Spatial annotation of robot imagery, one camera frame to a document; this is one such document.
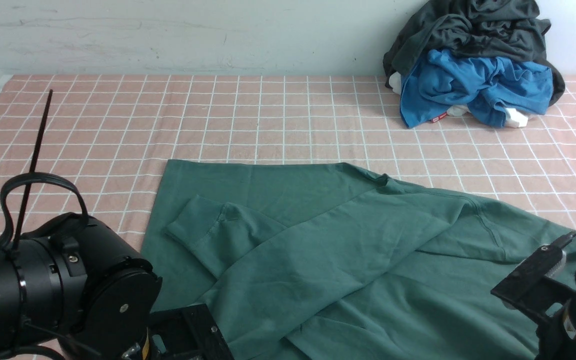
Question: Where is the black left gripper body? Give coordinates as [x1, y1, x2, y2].
[123, 304, 234, 360]

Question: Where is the blue garment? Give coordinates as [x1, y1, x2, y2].
[399, 48, 554, 128]

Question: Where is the dark grey garment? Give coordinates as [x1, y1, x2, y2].
[382, 0, 566, 105]

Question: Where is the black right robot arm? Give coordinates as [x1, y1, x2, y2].
[491, 244, 576, 360]

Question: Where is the green long-sleeved shirt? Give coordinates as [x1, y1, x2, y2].
[141, 160, 570, 360]

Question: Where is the black zip tie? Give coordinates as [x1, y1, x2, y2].
[11, 88, 54, 252]

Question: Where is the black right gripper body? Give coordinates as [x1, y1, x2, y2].
[490, 246, 575, 326]

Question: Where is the pink checkered tablecloth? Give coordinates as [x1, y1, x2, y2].
[0, 75, 576, 360]

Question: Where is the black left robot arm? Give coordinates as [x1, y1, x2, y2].
[0, 213, 233, 360]

